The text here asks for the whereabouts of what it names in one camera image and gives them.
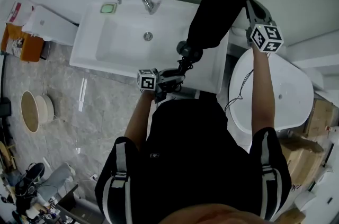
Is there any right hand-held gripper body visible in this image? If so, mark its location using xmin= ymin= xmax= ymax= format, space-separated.
xmin=245 ymin=0 xmax=284 ymax=54

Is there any dark low table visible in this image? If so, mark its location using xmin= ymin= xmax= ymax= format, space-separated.
xmin=54 ymin=184 xmax=105 ymax=224

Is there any person's left forearm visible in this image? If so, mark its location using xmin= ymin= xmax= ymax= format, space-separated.
xmin=123 ymin=89 xmax=157 ymax=151

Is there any white rectangular sink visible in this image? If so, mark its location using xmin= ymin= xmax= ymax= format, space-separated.
xmin=69 ymin=0 xmax=230 ymax=94

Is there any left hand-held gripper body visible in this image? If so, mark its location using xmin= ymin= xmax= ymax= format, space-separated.
xmin=137 ymin=67 xmax=186 ymax=103

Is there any green soap dish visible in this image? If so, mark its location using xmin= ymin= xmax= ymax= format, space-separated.
xmin=100 ymin=2 xmax=118 ymax=15

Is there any thin black cable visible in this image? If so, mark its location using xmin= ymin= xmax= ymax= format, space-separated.
xmin=224 ymin=68 xmax=255 ymax=113

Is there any person's right forearm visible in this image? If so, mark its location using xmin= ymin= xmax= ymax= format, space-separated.
xmin=249 ymin=46 xmax=275 ymax=137

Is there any clear plastic bag red label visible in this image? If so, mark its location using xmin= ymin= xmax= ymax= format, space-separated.
xmin=4 ymin=0 xmax=37 ymax=25

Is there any black fabric bag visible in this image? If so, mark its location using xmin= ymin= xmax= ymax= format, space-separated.
xmin=185 ymin=0 xmax=251 ymax=50

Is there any person's black shirt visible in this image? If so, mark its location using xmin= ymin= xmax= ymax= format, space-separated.
xmin=94 ymin=97 xmax=292 ymax=224

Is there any grey black hair dryer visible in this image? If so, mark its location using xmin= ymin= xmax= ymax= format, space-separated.
xmin=176 ymin=40 xmax=204 ymax=92

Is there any stack of cardboard boxes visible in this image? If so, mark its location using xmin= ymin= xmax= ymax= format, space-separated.
xmin=276 ymin=97 xmax=339 ymax=193

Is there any white oval bathtub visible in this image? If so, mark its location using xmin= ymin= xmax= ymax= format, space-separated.
xmin=228 ymin=47 xmax=315 ymax=154

